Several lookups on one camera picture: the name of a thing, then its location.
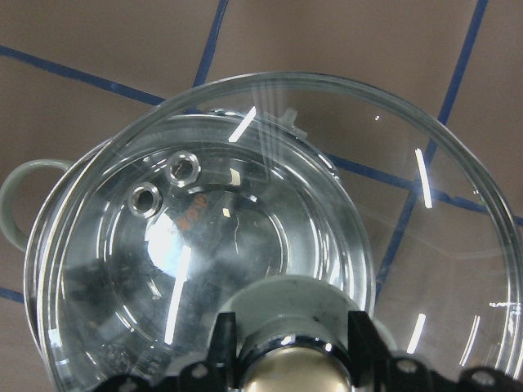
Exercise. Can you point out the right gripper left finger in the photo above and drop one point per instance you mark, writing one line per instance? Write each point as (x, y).
(220, 371)

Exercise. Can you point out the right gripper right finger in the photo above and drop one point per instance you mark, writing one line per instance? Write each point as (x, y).
(374, 367)

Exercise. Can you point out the glass pot lid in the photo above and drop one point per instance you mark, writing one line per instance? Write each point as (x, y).
(445, 250)

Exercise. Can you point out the pale green cooking pot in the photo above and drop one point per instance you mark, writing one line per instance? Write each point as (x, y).
(202, 229)

